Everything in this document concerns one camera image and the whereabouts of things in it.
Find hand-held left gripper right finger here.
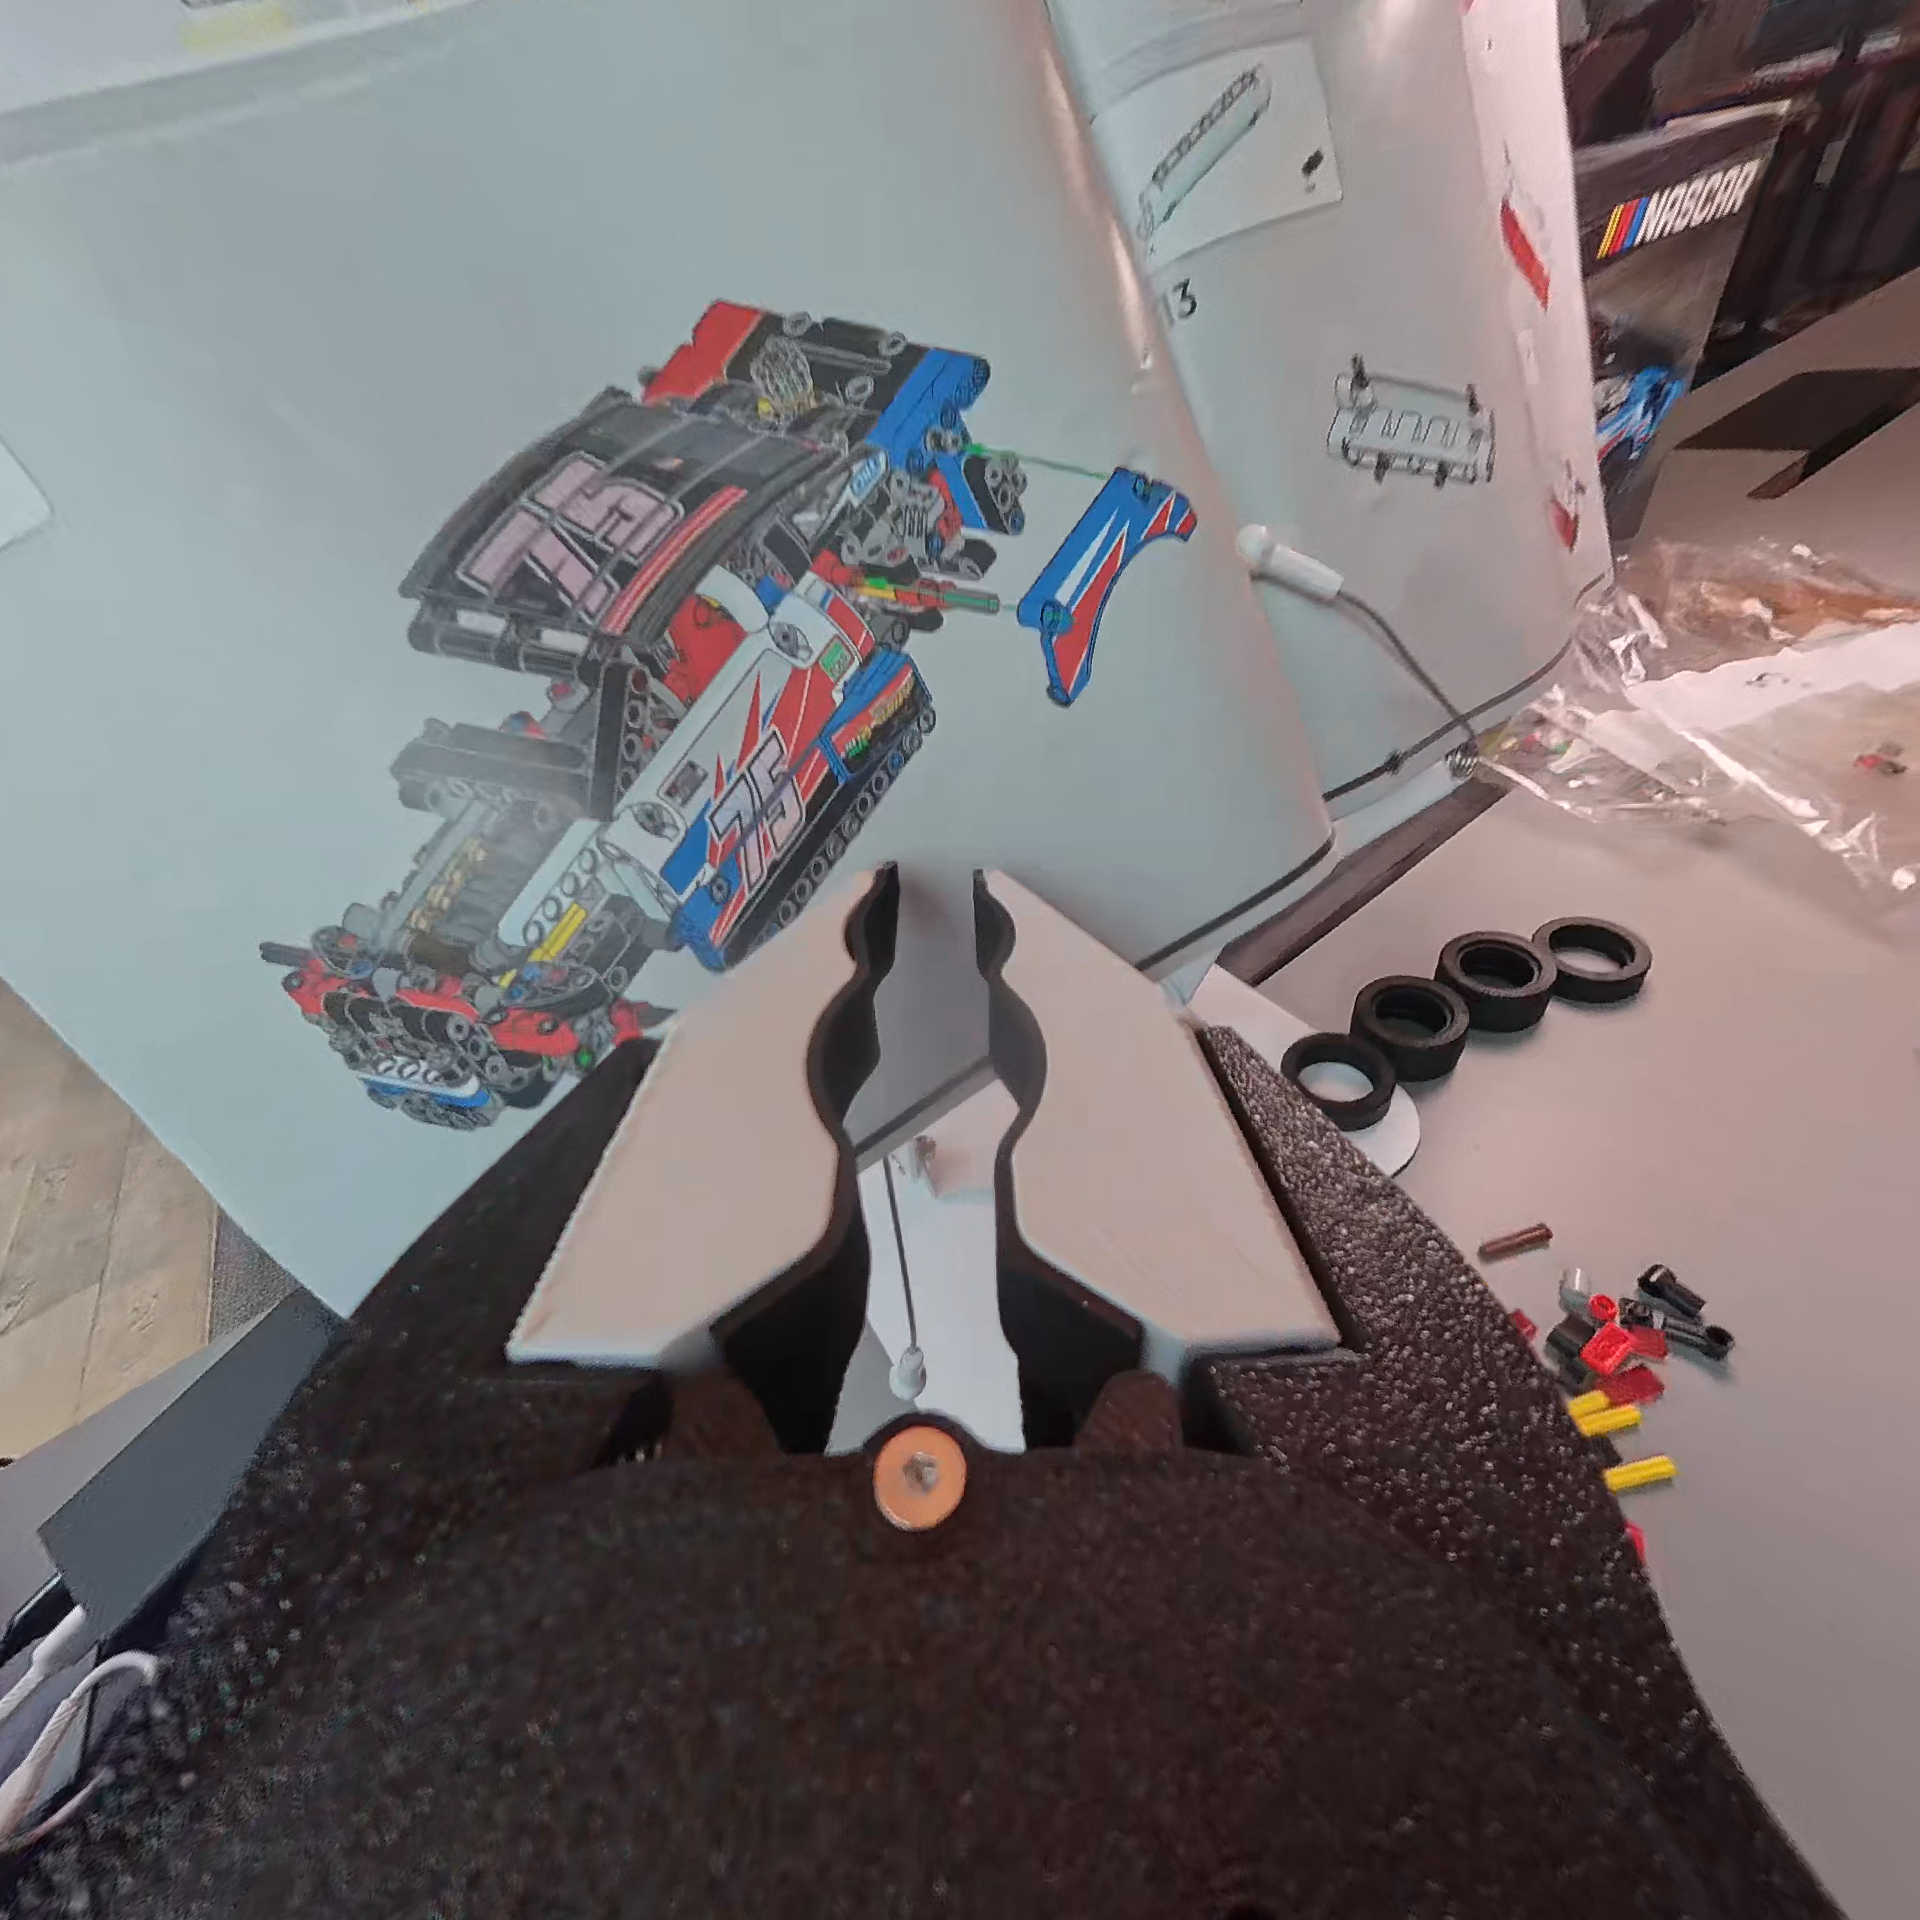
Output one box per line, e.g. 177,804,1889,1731
972,866,1342,1362

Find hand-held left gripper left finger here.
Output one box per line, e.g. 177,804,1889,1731
506,862,902,1368

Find building instruction booklet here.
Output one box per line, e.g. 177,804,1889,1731
0,0,1621,1323

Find grey desk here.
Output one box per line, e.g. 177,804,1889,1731
1201,450,1920,1914

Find black rubber toy tyre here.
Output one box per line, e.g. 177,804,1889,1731
1279,1032,1401,1132
1530,914,1652,1008
1351,974,1473,1086
1434,930,1560,1035

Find white book stand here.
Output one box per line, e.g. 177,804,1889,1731
833,524,1510,1454

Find pile of red yellow bricks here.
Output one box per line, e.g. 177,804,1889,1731
1477,1218,1740,1571

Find clear plastic bags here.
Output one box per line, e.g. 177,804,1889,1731
1477,533,1920,890

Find black toy set box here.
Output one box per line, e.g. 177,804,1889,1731
1567,97,1794,547

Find white cable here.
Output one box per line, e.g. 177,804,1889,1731
0,1603,165,1851

